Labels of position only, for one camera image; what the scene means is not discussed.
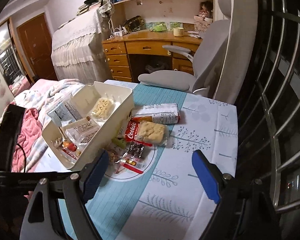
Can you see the clear pack printed label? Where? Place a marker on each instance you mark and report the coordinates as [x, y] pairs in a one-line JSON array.
[[82, 131]]

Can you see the cream cup on desk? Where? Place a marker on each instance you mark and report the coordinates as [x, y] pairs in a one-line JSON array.
[[178, 32]]

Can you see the wooden desk with drawers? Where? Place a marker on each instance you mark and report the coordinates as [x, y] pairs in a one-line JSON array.
[[132, 55]]

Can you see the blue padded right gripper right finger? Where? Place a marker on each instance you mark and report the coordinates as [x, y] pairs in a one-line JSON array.
[[243, 209]]

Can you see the green snack packet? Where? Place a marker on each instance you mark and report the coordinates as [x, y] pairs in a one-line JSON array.
[[120, 142]]

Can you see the dark chocolate snack packet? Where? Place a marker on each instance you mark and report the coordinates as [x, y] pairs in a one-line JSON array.
[[136, 150]]

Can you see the clear pack pale biscuit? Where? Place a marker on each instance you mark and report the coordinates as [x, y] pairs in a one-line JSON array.
[[152, 133]]

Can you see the wooden bookshelf with books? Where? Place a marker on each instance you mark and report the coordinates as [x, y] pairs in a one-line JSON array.
[[168, 11]]

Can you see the pink blanket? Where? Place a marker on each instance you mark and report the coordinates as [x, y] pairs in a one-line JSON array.
[[38, 101]]

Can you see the red cookies packet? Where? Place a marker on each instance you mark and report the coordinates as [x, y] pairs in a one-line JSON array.
[[128, 131]]

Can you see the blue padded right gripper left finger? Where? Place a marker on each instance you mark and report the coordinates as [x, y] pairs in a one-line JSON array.
[[81, 187]]

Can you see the lace covered furniture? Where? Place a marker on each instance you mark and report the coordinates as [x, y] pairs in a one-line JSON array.
[[77, 51]]

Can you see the grey office chair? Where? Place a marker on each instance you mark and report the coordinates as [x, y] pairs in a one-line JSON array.
[[206, 62]]

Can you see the doll on desk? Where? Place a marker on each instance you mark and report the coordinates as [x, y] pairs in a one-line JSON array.
[[204, 18]]

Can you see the clear bag brown snacks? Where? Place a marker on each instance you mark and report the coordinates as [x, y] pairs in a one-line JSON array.
[[120, 161]]

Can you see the brown wooden door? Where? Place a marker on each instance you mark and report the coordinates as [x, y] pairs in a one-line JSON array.
[[36, 41]]

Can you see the metal window grille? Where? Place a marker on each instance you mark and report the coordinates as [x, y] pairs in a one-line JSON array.
[[268, 106]]

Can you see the patterned blue white tablecloth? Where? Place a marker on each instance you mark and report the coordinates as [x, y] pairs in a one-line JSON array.
[[168, 201]]

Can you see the white wrapped biscuit roll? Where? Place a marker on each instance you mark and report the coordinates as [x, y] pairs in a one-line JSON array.
[[164, 113]]

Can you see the large white snack bag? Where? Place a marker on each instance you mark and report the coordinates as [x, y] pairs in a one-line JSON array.
[[65, 112]]

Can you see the dark red snack packet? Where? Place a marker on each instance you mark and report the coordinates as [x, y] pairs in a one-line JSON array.
[[67, 148]]

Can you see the white plastic storage bin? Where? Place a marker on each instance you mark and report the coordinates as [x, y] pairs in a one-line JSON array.
[[85, 100]]

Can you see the clear pack pale crackers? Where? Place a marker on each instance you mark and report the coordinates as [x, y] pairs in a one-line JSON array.
[[102, 109]]

